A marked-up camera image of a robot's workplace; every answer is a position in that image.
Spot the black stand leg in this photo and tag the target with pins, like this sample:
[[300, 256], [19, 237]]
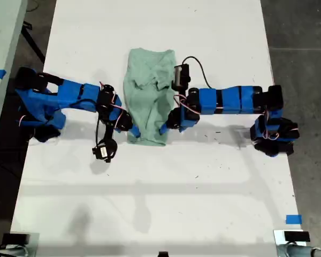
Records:
[[33, 44]]

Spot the black camera stalk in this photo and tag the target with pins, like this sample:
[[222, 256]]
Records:
[[182, 94], [109, 134]]

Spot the rectangular black camera box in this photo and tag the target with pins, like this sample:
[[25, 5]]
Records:
[[182, 76]]

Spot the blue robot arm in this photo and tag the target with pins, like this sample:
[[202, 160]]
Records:
[[230, 100], [72, 93]]

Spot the small black block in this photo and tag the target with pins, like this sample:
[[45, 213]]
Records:
[[163, 254]]

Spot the pale green T-shirt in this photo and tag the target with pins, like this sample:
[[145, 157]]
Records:
[[144, 101]]

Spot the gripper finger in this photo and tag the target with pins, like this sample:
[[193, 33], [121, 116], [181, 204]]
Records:
[[163, 129]]

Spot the grey tube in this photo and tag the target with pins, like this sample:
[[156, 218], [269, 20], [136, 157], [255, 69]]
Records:
[[297, 251]]

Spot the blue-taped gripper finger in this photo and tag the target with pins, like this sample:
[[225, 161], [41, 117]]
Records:
[[134, 131]]

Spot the pale grey side table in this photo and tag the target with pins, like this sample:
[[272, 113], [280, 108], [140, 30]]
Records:
[[2, 26]]

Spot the round black camera box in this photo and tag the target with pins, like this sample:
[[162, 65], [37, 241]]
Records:
[[105, 150]]

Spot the small black box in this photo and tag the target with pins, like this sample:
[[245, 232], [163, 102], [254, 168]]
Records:
[[297, 236], [14, 238]]

